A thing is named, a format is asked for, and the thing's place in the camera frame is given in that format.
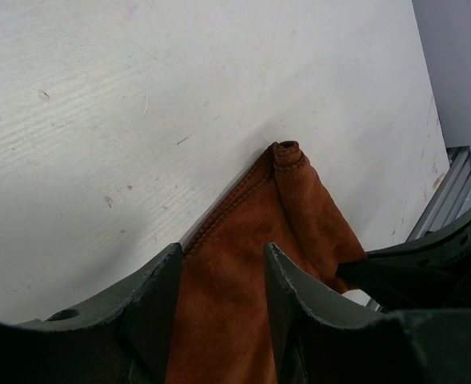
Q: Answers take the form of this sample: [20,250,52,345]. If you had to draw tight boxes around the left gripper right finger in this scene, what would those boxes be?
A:
[264,243,471,383]

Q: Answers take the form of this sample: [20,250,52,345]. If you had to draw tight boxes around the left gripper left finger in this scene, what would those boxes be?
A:
[0,243,182,383]

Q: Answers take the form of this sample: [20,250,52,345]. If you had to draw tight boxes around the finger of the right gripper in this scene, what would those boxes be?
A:
[337,208,471,310]

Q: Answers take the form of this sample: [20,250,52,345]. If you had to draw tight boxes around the rust orange towel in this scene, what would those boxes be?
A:
[166,141,366,383]

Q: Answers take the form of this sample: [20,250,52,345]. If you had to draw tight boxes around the aluminium mounting rail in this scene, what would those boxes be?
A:
[407,146,471,241]

